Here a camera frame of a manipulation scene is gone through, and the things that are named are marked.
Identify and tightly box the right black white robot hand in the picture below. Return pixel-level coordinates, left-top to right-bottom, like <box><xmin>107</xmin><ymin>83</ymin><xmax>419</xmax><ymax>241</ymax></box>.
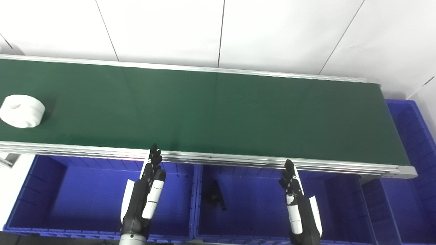
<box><xmin>279</xmin><ymin>159</ymin><xmax>323</xmax><ymax>245</ymax></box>

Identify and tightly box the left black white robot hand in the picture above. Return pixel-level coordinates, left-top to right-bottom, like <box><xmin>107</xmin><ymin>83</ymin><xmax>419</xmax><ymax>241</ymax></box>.
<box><xmin>120</xmin><ymin>143</ymin><xmax>167</xmax><ymax>239</ymax></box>

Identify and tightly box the white round plastic part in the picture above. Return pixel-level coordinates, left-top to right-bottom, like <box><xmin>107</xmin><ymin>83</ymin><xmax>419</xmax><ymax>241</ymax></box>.
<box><xmin>0</xmin><ymin>95</ymin><xmax>46</xmax><ymax>129</ymax></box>

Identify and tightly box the blue plastic bin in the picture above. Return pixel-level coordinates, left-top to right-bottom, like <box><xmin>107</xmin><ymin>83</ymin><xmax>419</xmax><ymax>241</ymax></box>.
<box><xmin>193</xmin><ymin>164</ymin><xmax>377</xmax><ymax>245</ymax></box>
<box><xmin>360</xmin><ymin>99</ymin><xmax>436</xmax><ymax>245</ymax></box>
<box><xmin>3</xmin><ymin>155</ymin><xmax>199</xmax><ymax>243</ymax></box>

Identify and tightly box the black plastic part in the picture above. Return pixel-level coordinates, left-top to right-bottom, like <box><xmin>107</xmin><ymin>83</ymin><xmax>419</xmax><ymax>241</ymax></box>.
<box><xmin>207</xmin><ymin>180</ymin><xmax>227</xmax><ymax>211</ymax></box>

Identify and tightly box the green conveyor belt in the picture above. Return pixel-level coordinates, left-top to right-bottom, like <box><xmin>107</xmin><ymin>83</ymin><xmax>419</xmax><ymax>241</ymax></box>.
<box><xmin>0</xmin><ymin>54</ymin><xmax>418</xmax><ymax>180</ymax></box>

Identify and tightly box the aluminium conveyor support leg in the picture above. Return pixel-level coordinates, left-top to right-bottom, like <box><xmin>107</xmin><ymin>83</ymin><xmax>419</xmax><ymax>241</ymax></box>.
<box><xmin>0</xmin><ymin>153</ymin><xmax>21</xmax><ymax>169</ymax></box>

